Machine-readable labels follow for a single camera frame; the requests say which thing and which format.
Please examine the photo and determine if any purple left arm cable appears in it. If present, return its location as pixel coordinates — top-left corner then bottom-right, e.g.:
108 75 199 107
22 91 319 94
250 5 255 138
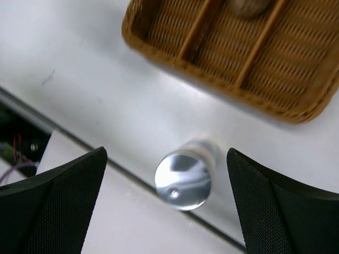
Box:
0 162 37 186

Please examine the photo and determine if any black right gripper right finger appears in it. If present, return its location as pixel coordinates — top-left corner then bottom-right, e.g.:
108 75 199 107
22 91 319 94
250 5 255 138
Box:
226 148 338 253

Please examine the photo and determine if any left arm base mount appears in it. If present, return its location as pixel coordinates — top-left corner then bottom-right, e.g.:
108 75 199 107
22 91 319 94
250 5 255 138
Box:
1 103 51 178

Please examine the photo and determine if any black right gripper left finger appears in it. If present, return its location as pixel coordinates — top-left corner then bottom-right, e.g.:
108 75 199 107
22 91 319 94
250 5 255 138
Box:
1 147 108 253

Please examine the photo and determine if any silver-capped blue shaker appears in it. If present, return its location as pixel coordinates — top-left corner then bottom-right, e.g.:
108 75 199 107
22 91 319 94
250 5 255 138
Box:
154 139 220 212

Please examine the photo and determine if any pink-capped spice bottle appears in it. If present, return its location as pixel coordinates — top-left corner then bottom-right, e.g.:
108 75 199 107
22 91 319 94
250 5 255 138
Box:
228 0 271 18

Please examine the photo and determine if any brown wicker cutlery tray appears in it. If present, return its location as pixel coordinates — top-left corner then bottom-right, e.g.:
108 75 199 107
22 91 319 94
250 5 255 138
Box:
122 1 338 123

